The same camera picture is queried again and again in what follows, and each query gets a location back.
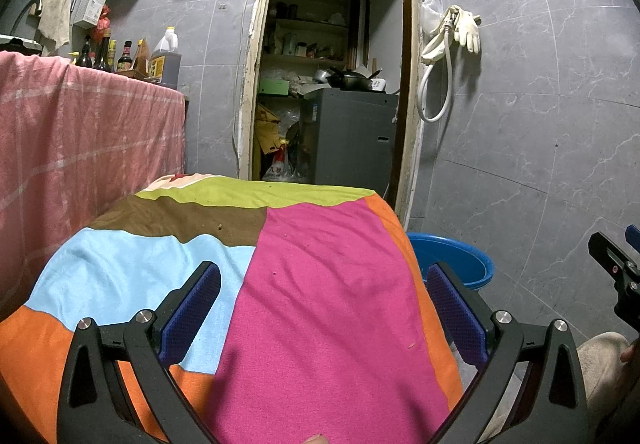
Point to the black wok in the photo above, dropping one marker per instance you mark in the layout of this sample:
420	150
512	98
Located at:
355	82

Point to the blue plastic bucket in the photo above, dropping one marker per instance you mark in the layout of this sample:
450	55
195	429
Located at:
465	264

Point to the grey metal cabinet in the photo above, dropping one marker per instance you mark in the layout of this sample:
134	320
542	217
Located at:
350	143

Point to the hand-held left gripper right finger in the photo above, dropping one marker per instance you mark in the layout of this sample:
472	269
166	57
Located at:
457	314

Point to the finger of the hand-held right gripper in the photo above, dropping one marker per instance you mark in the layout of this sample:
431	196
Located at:
607	254
634	234

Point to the wooden shelf unit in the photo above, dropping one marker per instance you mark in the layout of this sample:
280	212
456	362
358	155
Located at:
310	31

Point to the grey utensil holder box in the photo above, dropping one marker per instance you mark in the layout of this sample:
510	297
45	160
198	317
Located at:
90	7

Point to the yellow capped sauce bottle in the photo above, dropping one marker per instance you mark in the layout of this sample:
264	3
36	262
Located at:
113	56

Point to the beige dish cloth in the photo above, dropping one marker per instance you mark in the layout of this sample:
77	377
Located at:
55	13

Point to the small steel pot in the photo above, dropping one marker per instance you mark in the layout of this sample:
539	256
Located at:
322	76

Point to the pink checked cloth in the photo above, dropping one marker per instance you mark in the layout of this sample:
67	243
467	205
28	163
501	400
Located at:
75	133

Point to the person's right hand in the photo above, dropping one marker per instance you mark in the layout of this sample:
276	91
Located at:
629	354

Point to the white rubber gloves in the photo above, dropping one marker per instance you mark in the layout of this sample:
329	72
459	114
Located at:
470	31

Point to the tall dark sauce bottle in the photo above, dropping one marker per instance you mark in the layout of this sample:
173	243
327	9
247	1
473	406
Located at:
102	56

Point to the red plastic bag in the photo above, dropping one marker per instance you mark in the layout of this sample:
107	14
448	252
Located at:
103	21

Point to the yellow bag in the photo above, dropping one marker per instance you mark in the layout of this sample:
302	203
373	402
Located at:
268	128

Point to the green box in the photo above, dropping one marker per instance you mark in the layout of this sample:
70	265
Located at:
275	87

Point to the white sack with red top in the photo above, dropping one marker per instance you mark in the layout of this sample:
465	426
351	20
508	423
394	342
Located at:
280	168

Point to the white keypad device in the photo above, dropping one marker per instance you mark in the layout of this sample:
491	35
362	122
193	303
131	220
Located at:
378	85

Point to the short dark sauce bottle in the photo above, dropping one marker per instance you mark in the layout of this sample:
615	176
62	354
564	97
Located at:
84	56

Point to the dark bottle with label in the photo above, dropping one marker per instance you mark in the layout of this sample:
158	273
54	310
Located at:
124	58

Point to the colourful patchwork blanket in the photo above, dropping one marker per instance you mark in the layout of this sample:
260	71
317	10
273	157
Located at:
325	299

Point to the white sink basin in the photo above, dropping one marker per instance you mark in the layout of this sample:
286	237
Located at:
17	41

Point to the metal faucet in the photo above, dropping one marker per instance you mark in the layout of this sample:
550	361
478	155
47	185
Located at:
22	13

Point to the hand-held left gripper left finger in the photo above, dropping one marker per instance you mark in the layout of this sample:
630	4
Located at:
192	309

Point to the wooden door frame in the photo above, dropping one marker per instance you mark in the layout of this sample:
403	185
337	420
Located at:
250	73

